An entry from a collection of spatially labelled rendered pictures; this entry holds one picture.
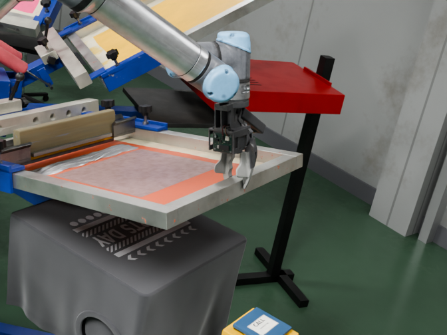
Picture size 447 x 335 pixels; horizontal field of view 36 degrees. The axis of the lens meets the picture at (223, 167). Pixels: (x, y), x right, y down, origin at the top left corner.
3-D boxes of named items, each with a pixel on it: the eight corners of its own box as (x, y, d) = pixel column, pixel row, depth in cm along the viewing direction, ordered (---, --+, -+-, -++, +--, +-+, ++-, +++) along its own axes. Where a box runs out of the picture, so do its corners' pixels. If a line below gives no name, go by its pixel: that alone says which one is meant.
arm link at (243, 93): (229, 77, 161) (258, 80, 157) (229, 96, 163) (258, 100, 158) (210, 82, 156) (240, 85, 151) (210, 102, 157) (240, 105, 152)
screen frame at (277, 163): (302, 166, 188) (302, 153, 186) (166, 230, 141) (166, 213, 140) (96, 128, 231) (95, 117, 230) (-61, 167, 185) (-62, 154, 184)
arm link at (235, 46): (208, 31, 155) (242, 30, 158) (208, 79, 158) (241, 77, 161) (221, 34, 148) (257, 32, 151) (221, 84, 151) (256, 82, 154)
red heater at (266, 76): (288, 82, 335) (293, 58, 331) (339, 117, 298) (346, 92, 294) (172, 76, 308) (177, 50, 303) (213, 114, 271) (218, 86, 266)
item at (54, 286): (141, 393, 181) (161, 280, 167) (118, 410, 175) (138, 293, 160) (26, 312, 203) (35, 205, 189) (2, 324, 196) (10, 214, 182)
